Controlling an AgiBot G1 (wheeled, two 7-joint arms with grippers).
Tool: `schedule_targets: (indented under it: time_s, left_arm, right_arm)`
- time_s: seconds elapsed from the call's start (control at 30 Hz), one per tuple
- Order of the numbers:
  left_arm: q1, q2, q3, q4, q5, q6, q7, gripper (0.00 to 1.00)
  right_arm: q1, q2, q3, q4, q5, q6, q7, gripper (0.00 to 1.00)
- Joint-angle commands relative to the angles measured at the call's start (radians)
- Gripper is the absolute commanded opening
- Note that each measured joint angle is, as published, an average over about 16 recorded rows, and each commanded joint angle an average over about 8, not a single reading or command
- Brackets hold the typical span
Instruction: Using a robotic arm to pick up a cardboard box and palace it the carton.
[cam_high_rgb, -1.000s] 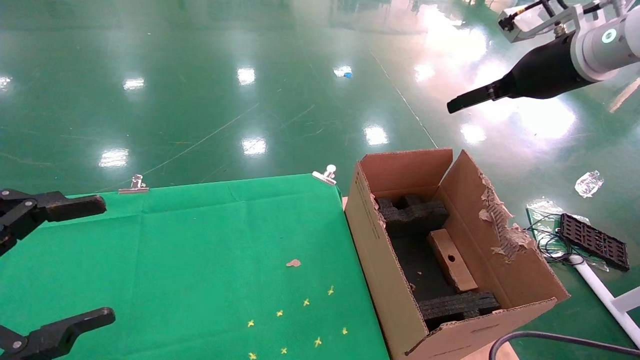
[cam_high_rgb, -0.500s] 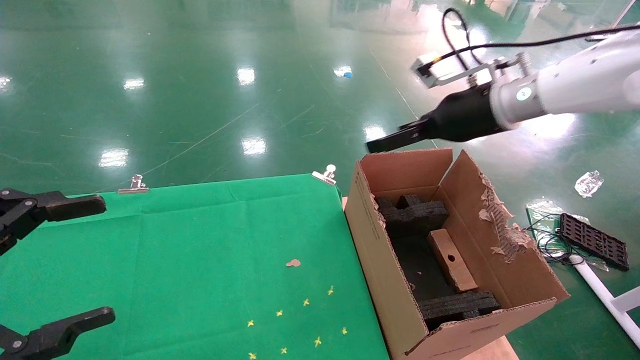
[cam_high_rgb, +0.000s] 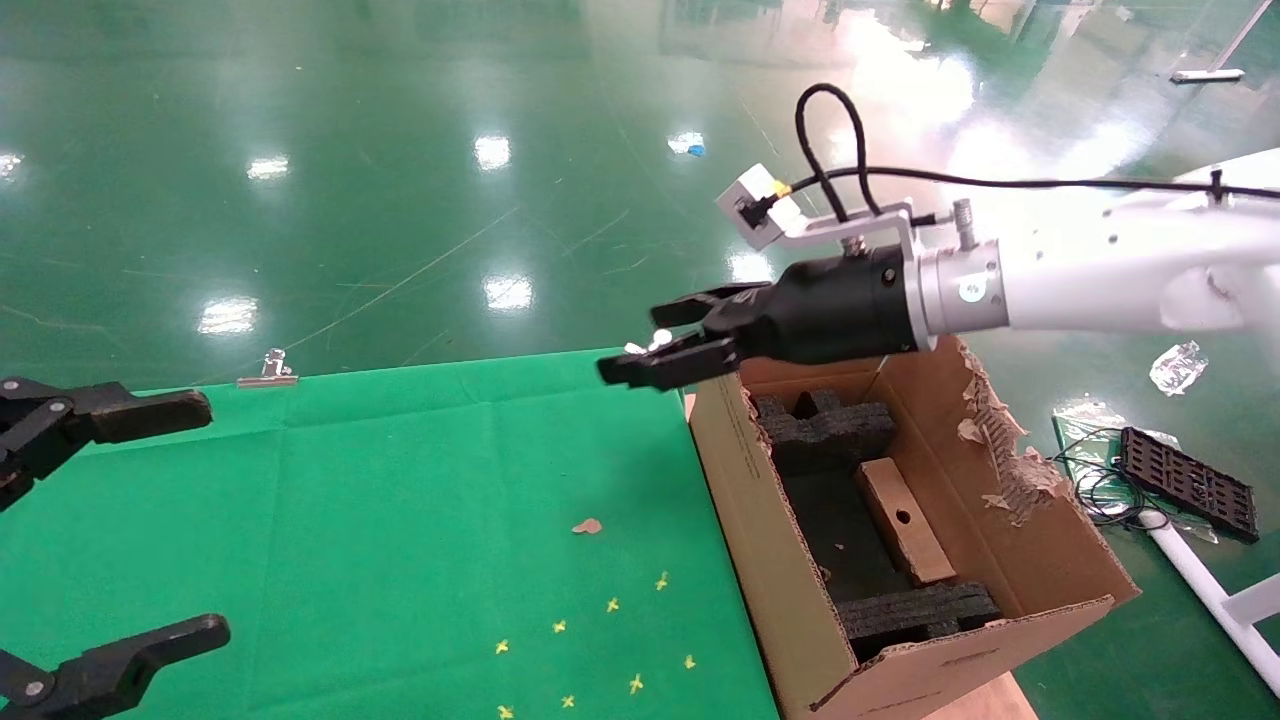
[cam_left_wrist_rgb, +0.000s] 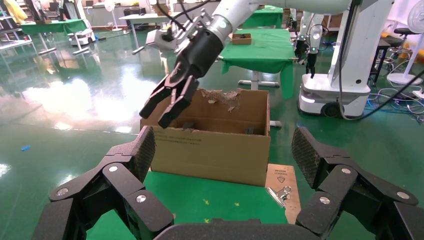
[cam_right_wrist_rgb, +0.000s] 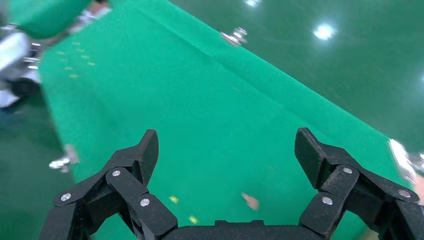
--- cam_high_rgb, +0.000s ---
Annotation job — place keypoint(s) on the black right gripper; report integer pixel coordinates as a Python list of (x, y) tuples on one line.
[(840, 305)]

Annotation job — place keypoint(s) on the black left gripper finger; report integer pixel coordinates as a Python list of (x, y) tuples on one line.
[(140, 415), (130, 665)]

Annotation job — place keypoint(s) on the small cardboard box with hole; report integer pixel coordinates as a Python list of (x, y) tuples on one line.
[(920, 555)]

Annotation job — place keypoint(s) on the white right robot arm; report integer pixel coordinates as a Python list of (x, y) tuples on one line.
[(1100, 270)]

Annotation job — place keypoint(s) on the small brown cardboard scrap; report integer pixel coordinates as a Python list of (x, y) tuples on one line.
[(587, 525)]

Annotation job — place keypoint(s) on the large open cardboard carton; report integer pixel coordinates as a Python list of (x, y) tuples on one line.
[(760, 560)]

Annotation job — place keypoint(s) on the silver binder clip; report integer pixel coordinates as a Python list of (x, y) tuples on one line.
[(268, 372)]

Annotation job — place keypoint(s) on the green table cloth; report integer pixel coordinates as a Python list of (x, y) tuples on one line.
[(350, 520)]

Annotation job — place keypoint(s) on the black foam liner sheet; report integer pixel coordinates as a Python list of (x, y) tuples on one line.
[(835, 530)]

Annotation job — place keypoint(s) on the clear plastic bag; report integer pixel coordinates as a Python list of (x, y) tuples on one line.
[(1085, 415)]

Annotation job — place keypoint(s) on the crumpled clear plastic wrapper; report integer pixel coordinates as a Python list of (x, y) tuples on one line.
[(1178, 367)]

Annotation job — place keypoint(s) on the black grid tray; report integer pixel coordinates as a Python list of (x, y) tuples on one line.
[(1190, 485)]

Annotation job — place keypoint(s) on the white floor stand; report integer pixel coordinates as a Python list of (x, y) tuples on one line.
[(1205, 75)]

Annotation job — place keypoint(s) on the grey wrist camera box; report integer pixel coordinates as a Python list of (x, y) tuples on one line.
[(755, 205)]

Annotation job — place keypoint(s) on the grey metal camera bracket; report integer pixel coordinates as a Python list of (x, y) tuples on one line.
[(850, 228)]

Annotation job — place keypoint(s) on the white tubular frame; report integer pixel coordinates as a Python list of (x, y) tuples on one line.
[(1200, 585)]

